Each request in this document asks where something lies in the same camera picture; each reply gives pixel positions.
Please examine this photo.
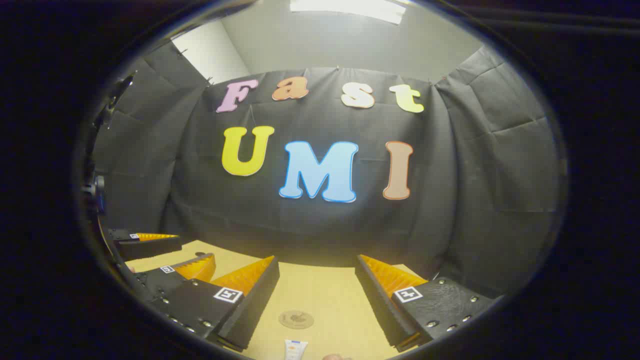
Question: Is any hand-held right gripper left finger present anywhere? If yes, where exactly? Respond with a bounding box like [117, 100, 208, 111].
[149, 255, 281, 352]

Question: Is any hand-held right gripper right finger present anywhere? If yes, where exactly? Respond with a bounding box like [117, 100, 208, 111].
[355, 254, 497, 352]

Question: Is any round cork coaster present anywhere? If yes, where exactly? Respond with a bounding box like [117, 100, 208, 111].
[278, 310, 315, 330]

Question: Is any light wooden desktop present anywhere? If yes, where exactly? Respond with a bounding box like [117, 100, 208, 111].
[122, 240, 431, 360]

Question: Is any black backdrop cloth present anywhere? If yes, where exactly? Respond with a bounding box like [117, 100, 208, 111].
[92, 42, 561, 298]

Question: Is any white toothpaste tube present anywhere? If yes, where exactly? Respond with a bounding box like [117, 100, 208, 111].
[284, 340, 309, 360]

